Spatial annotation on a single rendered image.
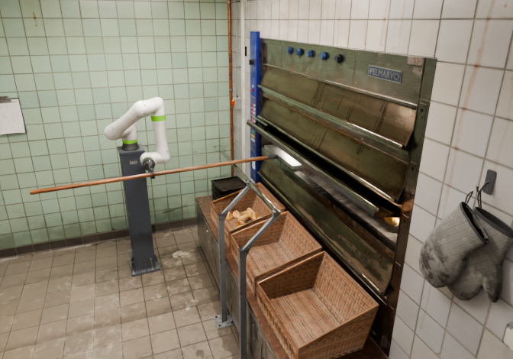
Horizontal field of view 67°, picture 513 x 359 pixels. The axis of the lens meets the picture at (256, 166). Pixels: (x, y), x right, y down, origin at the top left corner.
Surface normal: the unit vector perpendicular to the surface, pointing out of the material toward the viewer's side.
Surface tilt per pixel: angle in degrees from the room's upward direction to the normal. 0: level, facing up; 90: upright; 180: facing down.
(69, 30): 90
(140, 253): 90
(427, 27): 90
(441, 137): 90
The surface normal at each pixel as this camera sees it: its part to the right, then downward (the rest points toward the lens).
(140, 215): 0.41, 0.33
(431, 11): -0.94, 0.12
